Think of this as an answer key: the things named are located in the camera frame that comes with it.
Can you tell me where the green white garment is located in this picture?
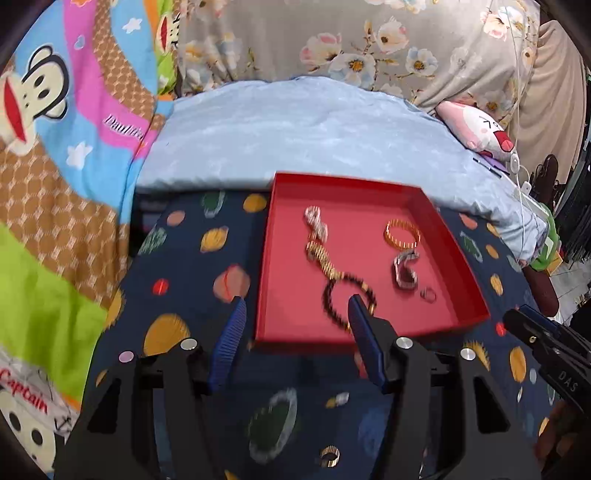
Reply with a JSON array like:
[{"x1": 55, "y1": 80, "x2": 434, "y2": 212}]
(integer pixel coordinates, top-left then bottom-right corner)
[{"x1": 530, "y1": 204, "x2": 560, "y2": 272}]

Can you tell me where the light blue quilt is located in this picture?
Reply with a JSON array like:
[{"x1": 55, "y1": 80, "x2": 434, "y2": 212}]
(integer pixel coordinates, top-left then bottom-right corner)
[{"x1": 136, "y1": 77, "x2": 549, "y2": 261}]

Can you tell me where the small hoop earring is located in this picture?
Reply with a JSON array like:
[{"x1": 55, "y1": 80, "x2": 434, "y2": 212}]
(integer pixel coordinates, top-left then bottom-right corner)
[{"x1": 420, "y1": 287, "x2": 438, "y2": 304}]

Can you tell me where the silver metal wristwatch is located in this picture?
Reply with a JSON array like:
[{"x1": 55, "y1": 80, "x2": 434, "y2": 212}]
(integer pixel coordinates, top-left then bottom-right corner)
[{"x1": 393, "y1": 249, "x2": 420, "y2": 290}]

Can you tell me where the colourful monkey cartoon blanket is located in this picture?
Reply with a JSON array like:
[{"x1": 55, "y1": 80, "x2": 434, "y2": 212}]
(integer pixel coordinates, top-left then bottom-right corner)
[{"x1": 1, "y1": 1, "x2": 182, "y2": 479}]

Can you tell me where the gold ring on sheet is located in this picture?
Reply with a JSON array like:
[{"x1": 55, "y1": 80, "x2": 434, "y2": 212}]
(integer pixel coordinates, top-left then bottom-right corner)
[{"x1": 318, "y1": 445, "x2": 342, "y2": 469}]

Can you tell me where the grey floral curtain fabric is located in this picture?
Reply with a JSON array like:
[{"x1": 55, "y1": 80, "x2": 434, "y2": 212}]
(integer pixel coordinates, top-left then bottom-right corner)
[{"x1": 177, "y1": 0, "x2": 540, "y2": 121}]

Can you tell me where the red cardboard tray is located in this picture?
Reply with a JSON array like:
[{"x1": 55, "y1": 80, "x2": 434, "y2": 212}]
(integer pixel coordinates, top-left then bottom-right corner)
[{"x1": 254, "y1": 173, "x2": 490, "y2": 354}]

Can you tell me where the pink white plush pillow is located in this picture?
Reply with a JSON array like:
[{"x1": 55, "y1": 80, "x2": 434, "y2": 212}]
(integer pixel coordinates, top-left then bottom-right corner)
[{"x1": 436, "y1": 101, "x2": 515, "y2": 163}]

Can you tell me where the navy planet print bedsheet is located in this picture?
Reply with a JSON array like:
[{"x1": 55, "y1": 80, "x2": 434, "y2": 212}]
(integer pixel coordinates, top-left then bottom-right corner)
[{"x1": 85, "y1": 188, "x2": 555, "y2": 480}]

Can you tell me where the white pearl bracelet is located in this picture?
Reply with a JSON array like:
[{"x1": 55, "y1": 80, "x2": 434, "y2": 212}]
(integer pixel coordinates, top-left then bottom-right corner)
[{"x1": 303, "y1": 205, "x2": 329, "y2": 243}]

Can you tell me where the gold link watch bracelet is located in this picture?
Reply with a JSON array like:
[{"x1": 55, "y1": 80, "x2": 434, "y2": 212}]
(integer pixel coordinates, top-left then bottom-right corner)
[{"x1": 304, "y1": 240, "x2": 346, "y2": 282}]

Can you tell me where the dark wooden bead bracelet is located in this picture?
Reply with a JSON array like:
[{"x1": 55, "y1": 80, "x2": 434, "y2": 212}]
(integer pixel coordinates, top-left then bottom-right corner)
[{"x1": 321, "y1": 273, "x2": 378, "y2": 333}]

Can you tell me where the gold twisted cuff bangle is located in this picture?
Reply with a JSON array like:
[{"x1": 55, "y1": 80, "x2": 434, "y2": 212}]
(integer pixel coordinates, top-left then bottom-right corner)
[{"x1": 384, "y1": 218, "x2": 422, "y2": 252}]

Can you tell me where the dark red chair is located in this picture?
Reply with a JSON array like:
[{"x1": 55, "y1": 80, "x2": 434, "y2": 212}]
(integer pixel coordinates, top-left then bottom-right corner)
[{"x1": 523, "y1": 154, "x2": 559, "y2": 317}]

